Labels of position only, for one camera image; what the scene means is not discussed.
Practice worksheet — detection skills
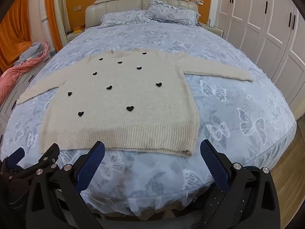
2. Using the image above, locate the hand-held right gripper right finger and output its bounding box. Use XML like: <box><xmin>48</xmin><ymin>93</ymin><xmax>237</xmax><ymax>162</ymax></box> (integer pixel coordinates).
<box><xmin>200</xmin><ymin>139</ymin><xmax>281</xmax><ymax>229</ymax></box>

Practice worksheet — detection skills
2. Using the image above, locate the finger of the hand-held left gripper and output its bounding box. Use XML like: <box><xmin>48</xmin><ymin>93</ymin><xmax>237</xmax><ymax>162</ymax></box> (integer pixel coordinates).
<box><xmin>38</xmin><ymin>143</ymin><xmax>60</xmax><ymax>172</ymax></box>
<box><xmin>5</xmin><ymin>148</ymin><xmax>25</xmax><ymax>170</ymax></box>

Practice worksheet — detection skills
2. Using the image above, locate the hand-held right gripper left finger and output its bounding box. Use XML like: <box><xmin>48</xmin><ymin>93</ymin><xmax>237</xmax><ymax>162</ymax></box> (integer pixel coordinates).
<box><xmin>26</xmin><ymin>141</ymin><xmax>106</xmax><ymax>229</ymax></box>

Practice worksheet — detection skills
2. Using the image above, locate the cream sweater with black hearts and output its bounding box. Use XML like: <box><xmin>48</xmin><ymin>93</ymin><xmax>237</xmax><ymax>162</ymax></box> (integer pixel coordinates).
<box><xmin>16</xmin><ymin>48</ymin><xmax>253</xmax><ymax>157</ymax></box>

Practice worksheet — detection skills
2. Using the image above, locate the blue butterfly bedspread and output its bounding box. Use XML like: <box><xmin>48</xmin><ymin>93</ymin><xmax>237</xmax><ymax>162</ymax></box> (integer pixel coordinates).
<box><xmin>0</xmin><ymin>12</ymin><xmax>297</xmax><ymax>220</ymax></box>

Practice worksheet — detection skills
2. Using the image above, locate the pink blanket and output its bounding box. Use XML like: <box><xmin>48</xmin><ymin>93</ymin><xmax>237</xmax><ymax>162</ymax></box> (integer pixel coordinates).
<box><xmin>0</xmin><ymin>42</ymin><xmax>51</xmax><ymax>106</ymax></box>

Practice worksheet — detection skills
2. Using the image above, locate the grey cloth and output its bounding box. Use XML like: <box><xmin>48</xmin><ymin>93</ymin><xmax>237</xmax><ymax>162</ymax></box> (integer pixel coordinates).
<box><xmin>14</xmin><ymin>42</ymin><xmax>45</xmax><ymax>66</ymax></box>

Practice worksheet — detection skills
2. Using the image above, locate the white nightstand with yellow box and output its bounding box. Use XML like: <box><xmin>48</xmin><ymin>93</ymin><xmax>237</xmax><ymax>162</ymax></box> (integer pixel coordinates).
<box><xmin>65</xmin><ymin>25</ymin><xmax>86</xmax><ymax>42</ymax></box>

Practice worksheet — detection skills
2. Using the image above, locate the orange curtain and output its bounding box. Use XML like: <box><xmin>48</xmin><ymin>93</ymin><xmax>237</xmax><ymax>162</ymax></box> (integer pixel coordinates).
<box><xmin>0</xmin><ymin>0</ymin><xmax>63</xmax><ymax>75</ymax></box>

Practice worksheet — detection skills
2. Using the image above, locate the flat blue butterfly pillow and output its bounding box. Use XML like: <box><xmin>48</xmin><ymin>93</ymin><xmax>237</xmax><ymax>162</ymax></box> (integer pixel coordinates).
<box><xmin>100</xmin><ymin>10</ymin><xmax>150</xmax><ymax>28</ymax></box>

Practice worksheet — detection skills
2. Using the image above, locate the white wardrobe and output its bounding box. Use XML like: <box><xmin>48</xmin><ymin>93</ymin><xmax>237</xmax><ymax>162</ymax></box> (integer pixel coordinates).
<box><xmin>213</xmin><ymin>0</ymin><xmax>305</xmax><ymax>123</ymax></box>

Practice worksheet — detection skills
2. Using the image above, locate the ruffled blue butterfly pillow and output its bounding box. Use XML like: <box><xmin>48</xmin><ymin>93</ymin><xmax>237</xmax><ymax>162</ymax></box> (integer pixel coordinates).
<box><xmin>146</xmin><ymin>0</ymin><xmax>201</xmax><ymax>27</ymax></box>

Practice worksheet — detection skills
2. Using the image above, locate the beige padded headboard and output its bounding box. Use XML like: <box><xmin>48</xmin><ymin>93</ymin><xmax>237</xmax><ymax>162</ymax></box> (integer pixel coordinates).
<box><xmin>85</xmin><ymin>0</ymin><xmax>199</xmax><ymax>29</ymax></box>

